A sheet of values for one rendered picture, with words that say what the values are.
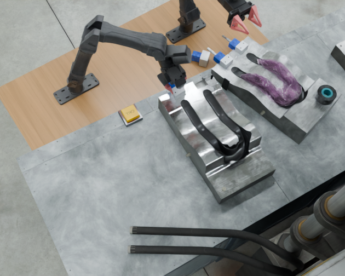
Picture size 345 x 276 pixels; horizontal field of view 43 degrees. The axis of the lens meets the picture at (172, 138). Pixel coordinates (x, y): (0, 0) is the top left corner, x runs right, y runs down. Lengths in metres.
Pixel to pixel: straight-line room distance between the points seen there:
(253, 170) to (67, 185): 0.74
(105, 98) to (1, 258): 1.14
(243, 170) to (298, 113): 0.34
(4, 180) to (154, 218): 1.28
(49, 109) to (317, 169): 1.16
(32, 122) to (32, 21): 1.51
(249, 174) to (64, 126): 0.80
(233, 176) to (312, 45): 0.83
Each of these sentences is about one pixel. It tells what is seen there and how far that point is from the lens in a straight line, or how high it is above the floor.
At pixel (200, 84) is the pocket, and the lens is 1.94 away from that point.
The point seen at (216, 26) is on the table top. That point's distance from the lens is 2.22.
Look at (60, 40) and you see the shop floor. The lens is 3.23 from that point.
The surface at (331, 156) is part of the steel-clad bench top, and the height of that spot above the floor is 0.80.
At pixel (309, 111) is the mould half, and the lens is 1.91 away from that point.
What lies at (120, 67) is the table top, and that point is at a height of 0.80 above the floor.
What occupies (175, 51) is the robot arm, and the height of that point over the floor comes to 1.16.
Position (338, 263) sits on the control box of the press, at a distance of 1.10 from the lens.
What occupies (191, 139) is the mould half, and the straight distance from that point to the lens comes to 1.76.
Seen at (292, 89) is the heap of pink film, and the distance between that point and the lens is 1.96.
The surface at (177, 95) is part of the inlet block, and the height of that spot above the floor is 0.94.
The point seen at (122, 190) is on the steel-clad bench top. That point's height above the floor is 0.80.
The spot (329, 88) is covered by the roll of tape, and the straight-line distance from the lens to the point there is 1.96.
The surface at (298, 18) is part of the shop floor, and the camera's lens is 3.47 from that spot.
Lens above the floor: 2.47
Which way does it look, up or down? 64 degrees down
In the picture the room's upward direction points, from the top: 5 degrees clockwise
